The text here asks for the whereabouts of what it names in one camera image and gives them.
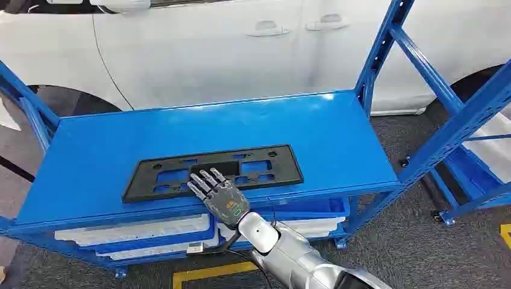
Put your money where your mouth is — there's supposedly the white car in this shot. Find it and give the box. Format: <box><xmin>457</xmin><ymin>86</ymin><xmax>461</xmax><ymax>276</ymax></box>
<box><xmin>0</xmin><ymin>0</ymin><xmax>511</xmax><ymax>117</ymax></box>

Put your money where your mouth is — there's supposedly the white car door handle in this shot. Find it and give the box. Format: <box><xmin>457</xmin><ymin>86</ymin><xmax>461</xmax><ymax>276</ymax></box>
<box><xmin>305</xmin><ymin>14</ymin><xmax>351</xmax><ymax>32</ymax></box>
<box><xmin>246</xmin><ymin>20</ymin><xmax>291</xmax><ymax>39</ymax></box>

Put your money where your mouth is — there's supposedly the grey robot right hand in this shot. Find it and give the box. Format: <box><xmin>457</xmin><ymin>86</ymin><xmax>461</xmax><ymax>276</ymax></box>
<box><xmin>186</xmin><ymin>167</ymin><xmax>251</xmax><ymax>231</ymax></box>

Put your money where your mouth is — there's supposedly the blue metal shelf rack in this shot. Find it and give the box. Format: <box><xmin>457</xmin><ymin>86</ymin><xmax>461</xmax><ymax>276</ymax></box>
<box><xmin>0</xmin><ymin>0</ymin><xmax>511</xmax><ymax>279</ymax></box>

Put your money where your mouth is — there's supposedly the blue wheeled rack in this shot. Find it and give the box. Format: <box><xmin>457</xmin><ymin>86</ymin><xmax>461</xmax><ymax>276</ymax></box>
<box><xmin>429</xmin><ymin>134</ymin><xmax>511</xmax><ymax>226</ymax></box>

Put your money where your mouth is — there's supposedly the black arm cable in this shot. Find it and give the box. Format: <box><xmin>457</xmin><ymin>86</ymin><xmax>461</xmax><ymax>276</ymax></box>
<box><xmin>223</xmin><ymin>247</ymin><xmax>274</xmax><ymax>289</ymax></box>

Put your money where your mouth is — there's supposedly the yellow floor tape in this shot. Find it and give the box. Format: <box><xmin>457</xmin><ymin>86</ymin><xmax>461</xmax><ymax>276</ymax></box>
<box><xmin>172</xmin><ymin>261</ymin><xmax>259</xmax><ymax>289</ymax></box>

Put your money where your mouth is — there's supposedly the black plastic plate bracket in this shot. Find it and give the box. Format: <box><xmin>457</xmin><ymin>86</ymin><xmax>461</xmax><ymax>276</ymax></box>
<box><xmin>121</xmin><ymin>144</ymin><xmax>304</xmax><ymax>204</ymax></box>

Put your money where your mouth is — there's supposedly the blue plastic bin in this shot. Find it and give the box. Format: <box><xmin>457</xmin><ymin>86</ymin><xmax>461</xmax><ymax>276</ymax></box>
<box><xmin>254</xmin><ymin>198</ymin><xmax>351</xmax><ymax>240</ymax></box>

